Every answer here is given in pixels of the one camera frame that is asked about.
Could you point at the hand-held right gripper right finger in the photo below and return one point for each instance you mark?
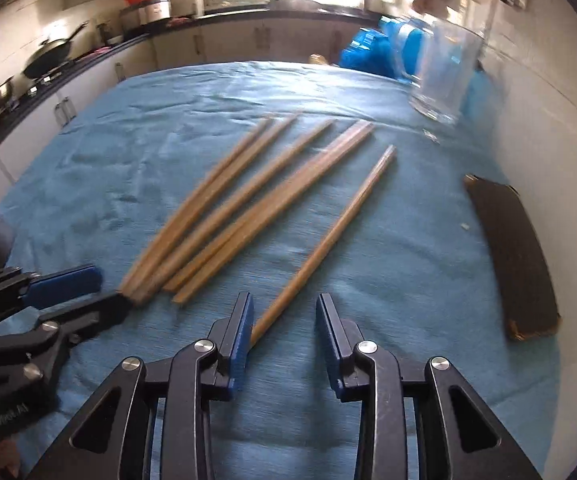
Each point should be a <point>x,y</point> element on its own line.
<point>333,340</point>

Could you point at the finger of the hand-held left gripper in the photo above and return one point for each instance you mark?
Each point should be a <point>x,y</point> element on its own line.
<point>66,282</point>
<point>96,312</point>

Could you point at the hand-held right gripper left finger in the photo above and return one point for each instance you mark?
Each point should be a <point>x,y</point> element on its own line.
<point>242,330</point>

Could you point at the bunch of wooden chopsticks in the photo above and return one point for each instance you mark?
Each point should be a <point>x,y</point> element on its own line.
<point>163,260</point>

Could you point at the light wooden chopstick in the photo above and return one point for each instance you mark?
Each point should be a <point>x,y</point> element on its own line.
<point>332,230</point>

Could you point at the person's left hand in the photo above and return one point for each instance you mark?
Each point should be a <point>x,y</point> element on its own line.
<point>4,457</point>

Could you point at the blue table cloth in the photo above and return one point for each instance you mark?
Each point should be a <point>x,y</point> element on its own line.
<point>418,260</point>

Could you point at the dark rectangular case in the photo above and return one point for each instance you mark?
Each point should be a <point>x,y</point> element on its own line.
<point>513,260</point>

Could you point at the black wok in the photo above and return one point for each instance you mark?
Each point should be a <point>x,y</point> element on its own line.
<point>46,57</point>

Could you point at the silver rice cooker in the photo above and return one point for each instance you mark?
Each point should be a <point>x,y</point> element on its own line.
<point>146,15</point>

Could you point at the yellow plastic bag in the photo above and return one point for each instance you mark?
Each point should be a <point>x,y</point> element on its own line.
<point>320,59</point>

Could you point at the pink cloth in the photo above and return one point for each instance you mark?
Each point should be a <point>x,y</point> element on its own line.
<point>178,21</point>

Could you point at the glass mug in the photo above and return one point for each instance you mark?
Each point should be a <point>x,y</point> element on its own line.
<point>443,75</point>

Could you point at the blue plastic bag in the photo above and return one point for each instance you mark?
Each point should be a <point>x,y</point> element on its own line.
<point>366,52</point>
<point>408,35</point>

